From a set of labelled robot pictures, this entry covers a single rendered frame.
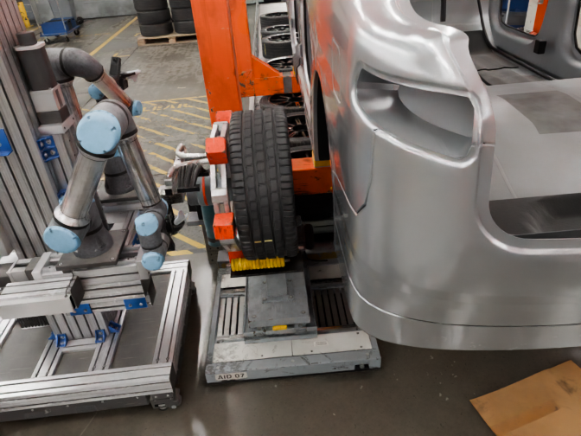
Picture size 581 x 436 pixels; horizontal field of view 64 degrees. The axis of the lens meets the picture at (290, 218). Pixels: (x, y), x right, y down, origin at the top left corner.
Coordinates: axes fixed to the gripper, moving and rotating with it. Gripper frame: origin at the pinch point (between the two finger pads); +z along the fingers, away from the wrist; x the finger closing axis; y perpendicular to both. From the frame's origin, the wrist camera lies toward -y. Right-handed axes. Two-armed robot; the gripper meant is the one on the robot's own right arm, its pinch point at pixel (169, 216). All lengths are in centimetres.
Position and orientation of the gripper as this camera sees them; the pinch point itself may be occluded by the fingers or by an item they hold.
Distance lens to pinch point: 200.2
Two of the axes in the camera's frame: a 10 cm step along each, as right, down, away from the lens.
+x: -10.0, 0.9, -0.1
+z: -0.5, -5.3, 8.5
